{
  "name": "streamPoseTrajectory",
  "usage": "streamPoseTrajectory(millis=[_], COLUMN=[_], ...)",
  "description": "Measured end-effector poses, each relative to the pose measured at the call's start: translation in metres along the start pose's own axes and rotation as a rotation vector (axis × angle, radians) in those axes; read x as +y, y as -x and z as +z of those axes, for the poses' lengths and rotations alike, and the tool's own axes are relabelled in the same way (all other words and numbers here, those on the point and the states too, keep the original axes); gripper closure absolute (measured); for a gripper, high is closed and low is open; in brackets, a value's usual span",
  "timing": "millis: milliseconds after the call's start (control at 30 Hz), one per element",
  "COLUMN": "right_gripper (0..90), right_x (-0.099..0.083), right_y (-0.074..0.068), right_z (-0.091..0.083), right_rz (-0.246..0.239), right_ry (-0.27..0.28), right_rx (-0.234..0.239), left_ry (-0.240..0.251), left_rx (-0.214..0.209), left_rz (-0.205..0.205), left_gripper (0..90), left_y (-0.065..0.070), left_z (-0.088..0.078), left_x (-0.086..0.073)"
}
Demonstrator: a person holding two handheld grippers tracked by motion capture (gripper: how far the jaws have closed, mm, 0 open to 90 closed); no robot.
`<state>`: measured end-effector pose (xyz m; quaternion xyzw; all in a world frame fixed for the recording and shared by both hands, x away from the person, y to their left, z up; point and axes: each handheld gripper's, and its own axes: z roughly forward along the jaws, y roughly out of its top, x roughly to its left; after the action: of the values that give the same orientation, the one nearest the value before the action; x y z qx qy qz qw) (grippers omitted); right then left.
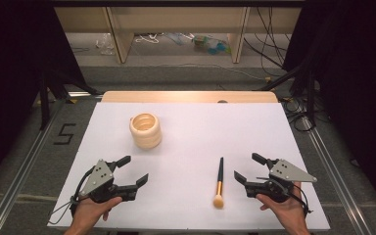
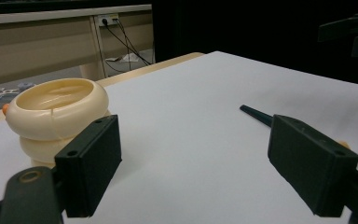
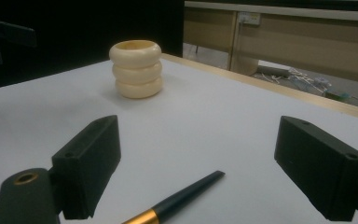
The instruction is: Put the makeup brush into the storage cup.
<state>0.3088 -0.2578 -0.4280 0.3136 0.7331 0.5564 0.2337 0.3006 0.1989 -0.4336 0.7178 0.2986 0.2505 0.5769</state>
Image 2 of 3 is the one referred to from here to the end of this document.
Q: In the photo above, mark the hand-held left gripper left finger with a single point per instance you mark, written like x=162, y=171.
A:
x=87, y=165

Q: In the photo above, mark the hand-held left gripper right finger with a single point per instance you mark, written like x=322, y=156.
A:
x=310, y=165

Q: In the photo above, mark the small orange object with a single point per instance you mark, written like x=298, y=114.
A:
x=343, y=144

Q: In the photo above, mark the grey parts pile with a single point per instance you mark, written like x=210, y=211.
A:
x=0, y=92

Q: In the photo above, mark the white paper sheet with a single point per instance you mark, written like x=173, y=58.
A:
x=130, y=58

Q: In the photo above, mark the white table cover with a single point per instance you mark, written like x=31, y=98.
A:
x=199, y=124

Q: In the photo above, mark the beige office desk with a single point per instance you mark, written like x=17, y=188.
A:
x=37, y=49

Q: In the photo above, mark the white wall power outlet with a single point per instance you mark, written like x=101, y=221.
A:
x=107, y=19

